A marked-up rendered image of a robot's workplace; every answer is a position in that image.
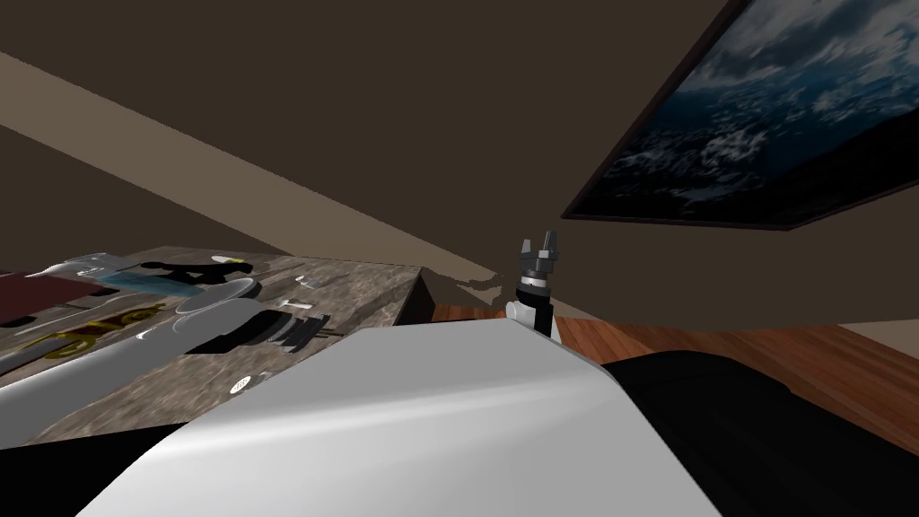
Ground pale grey glass object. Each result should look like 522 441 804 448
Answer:
24 250 142 281

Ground black statuette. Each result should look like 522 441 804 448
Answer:
139 260 255 287

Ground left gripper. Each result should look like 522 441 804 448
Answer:
185 310 334 357

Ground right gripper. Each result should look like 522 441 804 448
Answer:
519 229 563 280

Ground dark red book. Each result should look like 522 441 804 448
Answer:
0 270 120 327

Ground brown marbled table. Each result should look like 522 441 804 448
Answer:
0 246 436 451

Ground grey book with gold ornament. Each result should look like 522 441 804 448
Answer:
0 301 171 376

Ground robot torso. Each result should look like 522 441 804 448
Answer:
74 318 722 517

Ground white plate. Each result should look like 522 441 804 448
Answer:
174 278 262 316

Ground pale blue book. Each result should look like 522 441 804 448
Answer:
96 268 206 299

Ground dark framed cloud picture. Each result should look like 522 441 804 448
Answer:
559 0 919 232

